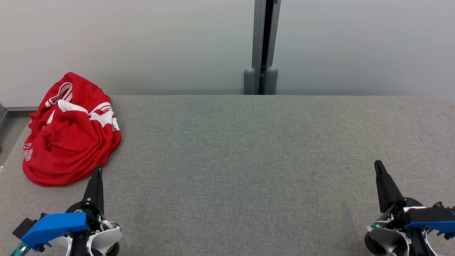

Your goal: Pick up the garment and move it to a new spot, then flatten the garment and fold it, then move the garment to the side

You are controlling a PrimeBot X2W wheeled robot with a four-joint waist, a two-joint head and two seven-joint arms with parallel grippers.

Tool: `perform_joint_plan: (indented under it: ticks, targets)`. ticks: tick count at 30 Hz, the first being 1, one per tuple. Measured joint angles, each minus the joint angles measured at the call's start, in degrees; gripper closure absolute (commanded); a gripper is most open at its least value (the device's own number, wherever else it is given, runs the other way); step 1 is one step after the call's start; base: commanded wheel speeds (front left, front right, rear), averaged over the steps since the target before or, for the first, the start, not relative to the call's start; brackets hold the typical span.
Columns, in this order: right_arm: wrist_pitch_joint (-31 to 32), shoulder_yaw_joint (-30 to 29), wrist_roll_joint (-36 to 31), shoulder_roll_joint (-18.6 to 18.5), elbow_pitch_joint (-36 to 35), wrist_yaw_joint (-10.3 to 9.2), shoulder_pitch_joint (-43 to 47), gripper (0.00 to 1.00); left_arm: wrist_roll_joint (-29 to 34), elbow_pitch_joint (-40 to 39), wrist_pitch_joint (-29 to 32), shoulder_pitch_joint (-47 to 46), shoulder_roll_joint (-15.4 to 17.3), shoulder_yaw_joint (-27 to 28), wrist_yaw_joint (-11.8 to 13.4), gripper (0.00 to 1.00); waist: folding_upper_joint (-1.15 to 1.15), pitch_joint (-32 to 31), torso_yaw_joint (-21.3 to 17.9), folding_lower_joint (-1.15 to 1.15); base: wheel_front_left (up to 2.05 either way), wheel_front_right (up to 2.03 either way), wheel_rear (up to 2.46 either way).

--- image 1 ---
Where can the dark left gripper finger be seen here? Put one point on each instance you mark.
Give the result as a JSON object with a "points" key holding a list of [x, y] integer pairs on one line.
{"points": [[95, 188]]}

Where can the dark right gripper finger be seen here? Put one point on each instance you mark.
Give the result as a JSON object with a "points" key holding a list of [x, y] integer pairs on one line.
{"points": [[387, 193]]}

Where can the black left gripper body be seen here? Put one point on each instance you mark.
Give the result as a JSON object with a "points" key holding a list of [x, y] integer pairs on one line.
{"points": [[85, 207]]}

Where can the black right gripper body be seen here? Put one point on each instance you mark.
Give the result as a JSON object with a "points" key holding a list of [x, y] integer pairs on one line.
{"points": [[392, 217]]}

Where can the red white-striped shorts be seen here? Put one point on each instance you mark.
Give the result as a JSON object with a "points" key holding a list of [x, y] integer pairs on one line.
{"points": [[71, 156]]}

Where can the grey metal panel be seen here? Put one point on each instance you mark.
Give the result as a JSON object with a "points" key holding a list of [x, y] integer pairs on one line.
{"points": [[2, 113]]}

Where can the blue left camera mount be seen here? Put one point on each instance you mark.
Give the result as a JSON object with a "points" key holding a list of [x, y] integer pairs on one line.
{"points": [[53, 225]]}

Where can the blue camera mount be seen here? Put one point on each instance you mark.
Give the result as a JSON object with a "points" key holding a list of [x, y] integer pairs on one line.
{"points": [[53, 225], [432, 220]]}

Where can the blue right camera mount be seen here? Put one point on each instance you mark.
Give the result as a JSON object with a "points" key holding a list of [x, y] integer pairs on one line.
{"points": [[432, 220]]}

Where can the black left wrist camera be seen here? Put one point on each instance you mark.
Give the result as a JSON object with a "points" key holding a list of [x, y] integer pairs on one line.
{"points": [[23, 225]]}

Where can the grey floor rail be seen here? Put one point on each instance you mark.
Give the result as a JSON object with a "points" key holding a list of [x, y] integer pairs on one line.
{"points": [[21, 108]]}

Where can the grey cylindrical post bumper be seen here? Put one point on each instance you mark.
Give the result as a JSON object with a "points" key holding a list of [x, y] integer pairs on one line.
{"points": [[249, 81], [272, 81]]}

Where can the grey metal partition post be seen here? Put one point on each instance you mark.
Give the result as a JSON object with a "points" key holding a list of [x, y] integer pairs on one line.
{"points": [[258, 35]]}

